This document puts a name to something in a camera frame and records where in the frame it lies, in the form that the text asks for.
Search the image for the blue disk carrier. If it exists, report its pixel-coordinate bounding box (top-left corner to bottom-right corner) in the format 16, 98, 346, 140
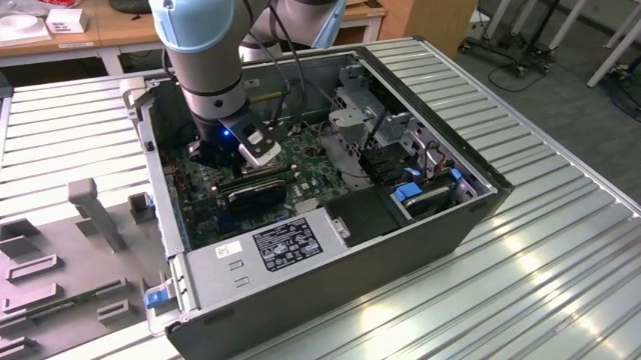
393, 181, 451, 221

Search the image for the black graphics card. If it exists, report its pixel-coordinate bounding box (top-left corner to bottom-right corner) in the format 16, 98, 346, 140
226, 179, 290, 215

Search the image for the black round monitor base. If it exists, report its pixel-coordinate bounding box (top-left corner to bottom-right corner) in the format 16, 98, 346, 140
108, 0, 155, 13

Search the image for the wooden partition panel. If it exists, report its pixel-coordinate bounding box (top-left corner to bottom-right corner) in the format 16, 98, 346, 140
405, 0, 478, 59

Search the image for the black PC case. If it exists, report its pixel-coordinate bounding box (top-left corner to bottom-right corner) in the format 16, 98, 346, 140
118, 36, 515, 360

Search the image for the silver drive cage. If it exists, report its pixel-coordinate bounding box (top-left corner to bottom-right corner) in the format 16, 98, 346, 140
327, 55, 431, 188

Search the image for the black power cable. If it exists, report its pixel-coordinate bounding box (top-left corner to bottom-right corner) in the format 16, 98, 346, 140
274, 80, 335, 127

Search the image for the green RAM stick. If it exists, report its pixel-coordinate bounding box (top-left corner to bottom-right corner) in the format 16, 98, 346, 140
24, 283, 118, 319

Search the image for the white table frame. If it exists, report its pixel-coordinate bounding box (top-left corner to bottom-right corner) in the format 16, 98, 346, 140
487, 0, 588, 50
585, 0, 641, 89

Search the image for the white cardboard box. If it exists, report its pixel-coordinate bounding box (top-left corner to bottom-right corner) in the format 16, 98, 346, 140
44, 9, 91, 35

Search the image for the white bowl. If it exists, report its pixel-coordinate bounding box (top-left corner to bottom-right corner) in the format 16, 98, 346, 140
0, 10, 51, 42

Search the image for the blue case latch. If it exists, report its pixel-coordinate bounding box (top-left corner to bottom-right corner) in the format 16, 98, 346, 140
143, 289, 170, 308

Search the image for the grey parts rack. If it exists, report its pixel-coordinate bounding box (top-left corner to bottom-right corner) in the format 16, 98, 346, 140
0, 178, 151, 357

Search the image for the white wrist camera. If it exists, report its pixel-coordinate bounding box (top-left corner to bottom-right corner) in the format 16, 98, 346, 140
218, 112, 283, 167

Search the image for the dark RAM stick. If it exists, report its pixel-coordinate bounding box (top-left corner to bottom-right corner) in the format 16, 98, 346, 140
214, 169, 296, 191

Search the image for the green motherboard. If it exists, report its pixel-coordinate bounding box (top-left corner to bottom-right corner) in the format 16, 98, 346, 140
160, 119, 351, 245

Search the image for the CPU socket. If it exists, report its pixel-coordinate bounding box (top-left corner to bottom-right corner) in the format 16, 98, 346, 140
238, 159, 284, 179

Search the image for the wooden desk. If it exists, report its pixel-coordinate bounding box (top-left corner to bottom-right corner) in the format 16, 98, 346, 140
0, 0, 390, 68

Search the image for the black wheeled stand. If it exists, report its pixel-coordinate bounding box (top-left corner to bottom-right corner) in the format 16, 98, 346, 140
458, 0, 562, 78

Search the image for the grey power supply unit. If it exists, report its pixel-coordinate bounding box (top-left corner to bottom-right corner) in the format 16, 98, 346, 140
170, 208, 353, 314

